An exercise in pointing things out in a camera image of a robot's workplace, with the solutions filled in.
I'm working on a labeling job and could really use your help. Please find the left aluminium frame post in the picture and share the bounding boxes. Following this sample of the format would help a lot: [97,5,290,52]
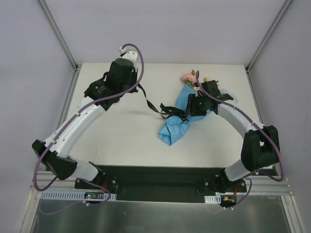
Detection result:
[36,0,79,71]

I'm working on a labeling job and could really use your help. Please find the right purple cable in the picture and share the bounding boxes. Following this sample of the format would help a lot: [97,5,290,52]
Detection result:
[195,70,289,209]

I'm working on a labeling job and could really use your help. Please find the black printed ribbon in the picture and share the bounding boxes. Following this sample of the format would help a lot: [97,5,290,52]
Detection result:
[138,84,188,122]

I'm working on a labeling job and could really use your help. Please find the right aluminium frame post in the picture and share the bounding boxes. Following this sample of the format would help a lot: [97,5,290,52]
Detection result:
[245,0,294,74]

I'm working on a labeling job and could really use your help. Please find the left white cable duct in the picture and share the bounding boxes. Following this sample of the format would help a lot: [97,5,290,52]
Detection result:
[41,191,117,201]

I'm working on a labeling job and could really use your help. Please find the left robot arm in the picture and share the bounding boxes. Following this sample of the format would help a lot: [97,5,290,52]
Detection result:
[32,58,138,182]

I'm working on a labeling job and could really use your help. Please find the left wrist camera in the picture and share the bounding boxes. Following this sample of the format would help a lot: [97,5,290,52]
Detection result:
[119,47,139,70]

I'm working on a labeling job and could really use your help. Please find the aluminium frame post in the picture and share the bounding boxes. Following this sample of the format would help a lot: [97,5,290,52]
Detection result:
[245,0,294,74]
[36,0,79,71]

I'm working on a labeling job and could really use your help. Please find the right white cable duct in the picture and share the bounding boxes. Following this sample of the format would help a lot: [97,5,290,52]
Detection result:
[204,193,238,204]

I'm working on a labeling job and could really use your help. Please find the blue wrapping paper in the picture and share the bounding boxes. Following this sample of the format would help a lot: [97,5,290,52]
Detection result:
[158,85,210,146]

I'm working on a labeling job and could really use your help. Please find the artificial flower bunch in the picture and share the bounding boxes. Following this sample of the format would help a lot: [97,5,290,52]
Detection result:
[180,69,239,103]

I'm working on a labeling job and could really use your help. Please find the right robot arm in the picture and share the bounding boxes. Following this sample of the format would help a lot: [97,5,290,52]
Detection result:
[186,80,280,193]

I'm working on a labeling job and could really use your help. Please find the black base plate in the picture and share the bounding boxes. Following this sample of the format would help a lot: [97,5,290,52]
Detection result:
[74,165,252,202]

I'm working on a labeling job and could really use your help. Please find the white cable duct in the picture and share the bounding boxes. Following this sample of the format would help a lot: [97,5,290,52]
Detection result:
[204,193,238,204]
[41,191,117,201]

